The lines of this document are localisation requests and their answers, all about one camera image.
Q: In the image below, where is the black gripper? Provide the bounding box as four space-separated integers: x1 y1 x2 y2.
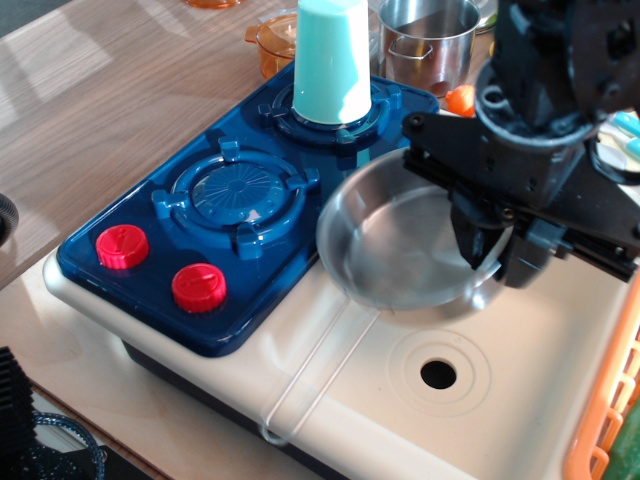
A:
402 67 639 289

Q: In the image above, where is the small steel frying pan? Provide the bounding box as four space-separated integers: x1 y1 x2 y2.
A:
259 149 508 446

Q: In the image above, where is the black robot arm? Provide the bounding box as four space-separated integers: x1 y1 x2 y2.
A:
403 1 639 288

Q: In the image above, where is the cream toy sink unit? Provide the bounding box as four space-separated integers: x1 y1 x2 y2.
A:
42 108 640 480

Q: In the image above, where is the red stove knob right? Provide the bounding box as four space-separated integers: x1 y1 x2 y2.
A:
171 263 228 313

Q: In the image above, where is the red stove knob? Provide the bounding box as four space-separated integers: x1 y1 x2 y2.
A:
95 224 150 270
171 263 228 313

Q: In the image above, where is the blue toy stove top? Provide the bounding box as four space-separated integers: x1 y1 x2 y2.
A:
45 67 439 357

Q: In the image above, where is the red stove knob left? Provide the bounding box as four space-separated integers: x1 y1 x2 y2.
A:
95 224 150 270

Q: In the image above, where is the orange toy carrot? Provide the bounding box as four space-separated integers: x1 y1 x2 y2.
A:
445 84 475 118

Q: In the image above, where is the turquoise plastic cup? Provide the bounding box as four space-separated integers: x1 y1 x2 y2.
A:
293 1 371 125

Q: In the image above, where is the orange plastic basket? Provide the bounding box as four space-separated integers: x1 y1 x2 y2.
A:
562 281 639 479

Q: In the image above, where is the green object in basket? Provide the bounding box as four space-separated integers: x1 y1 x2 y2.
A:
603 401 639 480

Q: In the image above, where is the orange transparent toy pot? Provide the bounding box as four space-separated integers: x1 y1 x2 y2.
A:
244 14 297 80

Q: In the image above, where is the black knob at edge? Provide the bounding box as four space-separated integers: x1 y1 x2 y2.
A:
0 194 19 246

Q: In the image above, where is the white spoon teal handle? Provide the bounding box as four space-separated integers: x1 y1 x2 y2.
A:
611 112 639 161

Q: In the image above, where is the steel pot with handles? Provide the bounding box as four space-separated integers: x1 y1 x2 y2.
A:
378 0 481 98

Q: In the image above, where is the black cable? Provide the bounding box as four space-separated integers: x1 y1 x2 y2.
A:
0 345 107 480

